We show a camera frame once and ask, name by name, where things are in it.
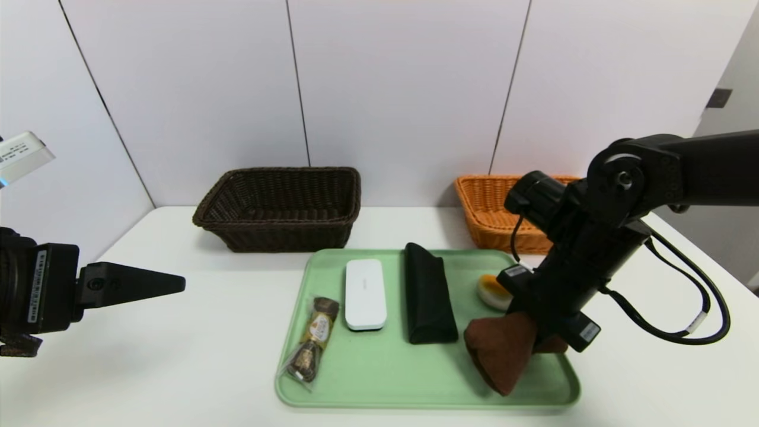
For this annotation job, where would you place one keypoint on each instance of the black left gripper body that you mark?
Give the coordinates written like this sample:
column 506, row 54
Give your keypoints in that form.
column 52, row 286

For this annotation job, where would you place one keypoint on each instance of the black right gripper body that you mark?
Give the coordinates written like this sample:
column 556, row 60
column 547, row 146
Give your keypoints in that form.
column 548, row 302

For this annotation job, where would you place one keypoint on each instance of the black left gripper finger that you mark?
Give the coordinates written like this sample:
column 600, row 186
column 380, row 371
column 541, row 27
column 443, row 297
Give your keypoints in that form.
column 124, row 284

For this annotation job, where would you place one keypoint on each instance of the brown towel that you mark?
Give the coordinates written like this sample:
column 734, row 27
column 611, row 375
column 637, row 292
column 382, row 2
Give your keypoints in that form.
column 501, row 353

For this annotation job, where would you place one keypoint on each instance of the black fabric pouch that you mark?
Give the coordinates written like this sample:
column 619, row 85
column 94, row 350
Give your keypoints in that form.
column 428, row 296

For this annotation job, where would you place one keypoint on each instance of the chocolate candy packet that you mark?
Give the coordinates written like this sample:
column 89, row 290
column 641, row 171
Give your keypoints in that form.
column 313, row 338

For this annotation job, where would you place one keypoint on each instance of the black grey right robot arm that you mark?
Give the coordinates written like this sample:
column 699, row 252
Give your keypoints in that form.
column 711, row 166

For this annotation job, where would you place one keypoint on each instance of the orange wicker basket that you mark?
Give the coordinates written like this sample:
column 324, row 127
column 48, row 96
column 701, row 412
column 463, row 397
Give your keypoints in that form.
column 486, row 219

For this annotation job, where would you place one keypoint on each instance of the dark brown wicker basket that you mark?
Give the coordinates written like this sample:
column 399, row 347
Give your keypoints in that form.
column 278, row 237

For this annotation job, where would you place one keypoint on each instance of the green plastic tray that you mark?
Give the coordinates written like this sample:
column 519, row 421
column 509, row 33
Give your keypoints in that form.
column 385, row 367

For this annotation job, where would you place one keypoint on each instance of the white rectangular plastic case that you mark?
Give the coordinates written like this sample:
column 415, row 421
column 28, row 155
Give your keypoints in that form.
column 365, row 293

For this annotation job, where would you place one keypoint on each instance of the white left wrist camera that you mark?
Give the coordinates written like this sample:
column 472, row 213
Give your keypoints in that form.
column 21, row 154

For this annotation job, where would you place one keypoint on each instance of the dark wall bracket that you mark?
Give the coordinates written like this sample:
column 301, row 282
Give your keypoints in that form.
column 718, row 98

